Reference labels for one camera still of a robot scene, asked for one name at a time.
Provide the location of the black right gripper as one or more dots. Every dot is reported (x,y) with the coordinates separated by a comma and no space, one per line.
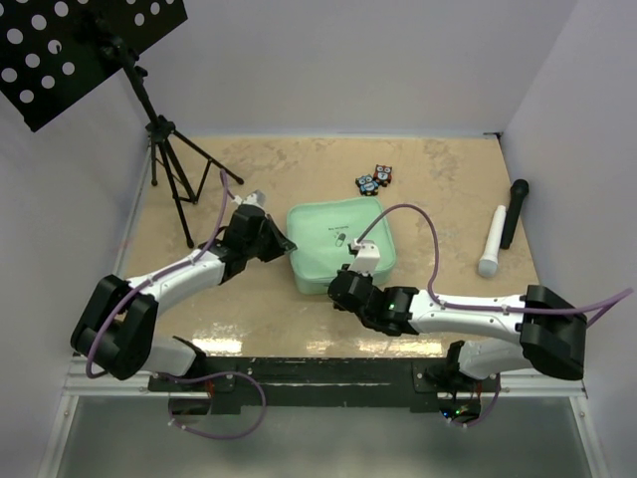
(367,278)

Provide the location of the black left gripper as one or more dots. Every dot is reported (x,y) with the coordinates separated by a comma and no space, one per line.
(279,244)

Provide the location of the mint green medicine case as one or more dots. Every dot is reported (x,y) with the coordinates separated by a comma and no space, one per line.
(322,232)

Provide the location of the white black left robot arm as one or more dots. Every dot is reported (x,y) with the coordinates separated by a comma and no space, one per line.
(116,330)

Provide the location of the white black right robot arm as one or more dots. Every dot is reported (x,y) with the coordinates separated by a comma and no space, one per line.
(538,329)

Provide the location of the white microphone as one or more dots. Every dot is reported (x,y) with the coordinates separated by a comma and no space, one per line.
(489,262)

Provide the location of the blue owl number block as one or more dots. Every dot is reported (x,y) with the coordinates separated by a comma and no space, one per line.
(367,185)

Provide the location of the black microphone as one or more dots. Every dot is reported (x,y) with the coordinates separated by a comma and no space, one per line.
(518,193)

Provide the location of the black music stand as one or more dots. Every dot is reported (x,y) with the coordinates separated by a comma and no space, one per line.
(53,53)

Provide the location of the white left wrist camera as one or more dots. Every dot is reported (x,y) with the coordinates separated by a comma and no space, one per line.
(256,198)

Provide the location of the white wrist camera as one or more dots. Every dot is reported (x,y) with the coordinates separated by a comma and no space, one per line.
(256,198)
(366,257)

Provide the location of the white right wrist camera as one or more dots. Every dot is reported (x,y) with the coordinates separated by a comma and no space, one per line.
(366,257)

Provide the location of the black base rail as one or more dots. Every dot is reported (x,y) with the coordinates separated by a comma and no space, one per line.
(226,385)

